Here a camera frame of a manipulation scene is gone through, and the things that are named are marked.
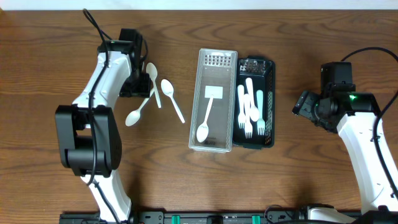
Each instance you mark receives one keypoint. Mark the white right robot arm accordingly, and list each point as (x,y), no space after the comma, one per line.
(355,117)

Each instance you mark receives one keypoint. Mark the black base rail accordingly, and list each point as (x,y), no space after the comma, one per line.
(217,217)

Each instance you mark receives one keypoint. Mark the clear plastic basket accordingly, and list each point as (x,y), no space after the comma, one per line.
(216,75)

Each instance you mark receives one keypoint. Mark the white plastic spoon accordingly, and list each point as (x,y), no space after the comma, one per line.
(134,116)
(203,129)
(152,71)
(168,90)

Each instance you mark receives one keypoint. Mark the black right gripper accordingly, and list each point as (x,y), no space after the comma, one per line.
(304,104)

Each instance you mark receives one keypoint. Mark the black plastic basket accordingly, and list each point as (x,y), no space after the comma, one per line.
(262,72)

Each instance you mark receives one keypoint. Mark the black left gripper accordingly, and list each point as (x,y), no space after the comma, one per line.
(137,86)

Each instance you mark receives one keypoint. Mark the mint green plastic fork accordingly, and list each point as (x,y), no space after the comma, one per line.
(260,122)

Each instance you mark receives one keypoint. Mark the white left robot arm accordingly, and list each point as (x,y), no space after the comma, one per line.
(88,136)

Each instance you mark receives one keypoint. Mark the white plastic fork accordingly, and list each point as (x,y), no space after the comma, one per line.
(241,115)

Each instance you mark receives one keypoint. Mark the pale pink plastic fork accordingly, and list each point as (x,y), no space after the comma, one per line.
(248,125)

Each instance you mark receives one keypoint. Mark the pink plastic spoon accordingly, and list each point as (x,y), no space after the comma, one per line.
(253,111)

